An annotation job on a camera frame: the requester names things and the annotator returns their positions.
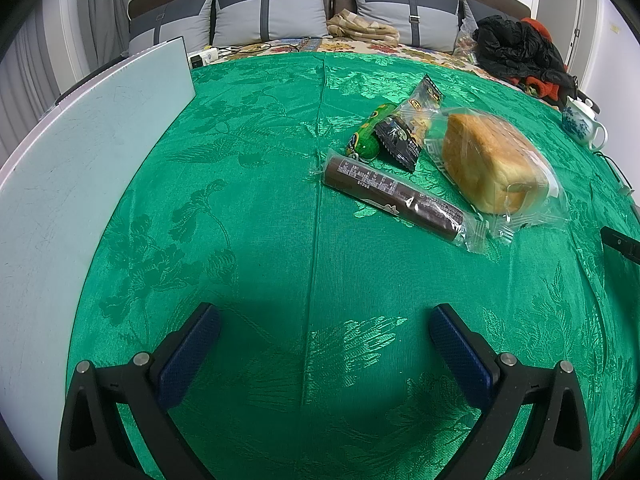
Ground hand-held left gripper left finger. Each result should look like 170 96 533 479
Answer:
57 302 222 480

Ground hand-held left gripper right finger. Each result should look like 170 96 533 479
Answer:
429 304 593 480

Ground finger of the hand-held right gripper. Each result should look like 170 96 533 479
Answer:
600 226 640 265

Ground bread loaf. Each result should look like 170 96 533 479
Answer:
425 106 571 246

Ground long snack packet clear ends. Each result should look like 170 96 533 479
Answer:
309 149 490 256

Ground white cardboard box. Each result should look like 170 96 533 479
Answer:
0 36 197 443

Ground long black yellow snack packet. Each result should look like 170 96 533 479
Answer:
375 74 447 173

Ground green sausage packet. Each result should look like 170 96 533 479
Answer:
346 102 401 162

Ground white blue teapot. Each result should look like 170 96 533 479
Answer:
561 96 609 152

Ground green patterned cloth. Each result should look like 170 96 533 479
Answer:
65 50 640 480

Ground orange red garment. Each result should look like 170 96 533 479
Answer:
517 17 568 103

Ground white door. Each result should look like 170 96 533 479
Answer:
570 0 640 106

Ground black jacket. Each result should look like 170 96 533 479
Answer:
472 15 576 93

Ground clear plastic bag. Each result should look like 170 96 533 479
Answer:
452 17 481 63

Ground grey two-tone pillow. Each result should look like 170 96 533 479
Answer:
349 0 462 53
457 0 532 41
212 0 330 48
127 0 217 58

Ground white power strip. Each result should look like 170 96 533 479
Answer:
187 47 221 68

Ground grey vertical blinds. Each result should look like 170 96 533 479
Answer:
0 0 86 161

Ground beige folded blanket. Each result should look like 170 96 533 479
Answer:
326 9 401 43

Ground grey curtain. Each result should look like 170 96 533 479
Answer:
80 0 131 61

